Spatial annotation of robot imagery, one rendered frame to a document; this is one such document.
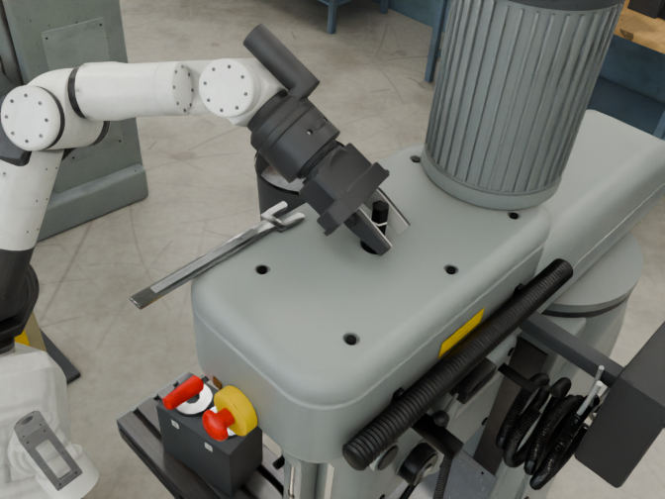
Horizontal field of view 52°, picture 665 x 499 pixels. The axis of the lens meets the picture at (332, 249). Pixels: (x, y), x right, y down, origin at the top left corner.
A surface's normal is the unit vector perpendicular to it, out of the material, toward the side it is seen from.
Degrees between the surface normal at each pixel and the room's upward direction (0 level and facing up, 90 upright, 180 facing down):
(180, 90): 78
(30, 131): 61
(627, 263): 0
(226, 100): 66
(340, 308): 0
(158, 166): 0
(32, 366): 28
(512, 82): 90
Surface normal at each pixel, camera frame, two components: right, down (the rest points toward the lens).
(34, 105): -0.22, 0.18
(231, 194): 0.07, -0.74
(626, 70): -0.70, 0.44
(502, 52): -0.51, 0.55
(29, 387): 0.75, -0.06
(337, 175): 0.49, -0.44
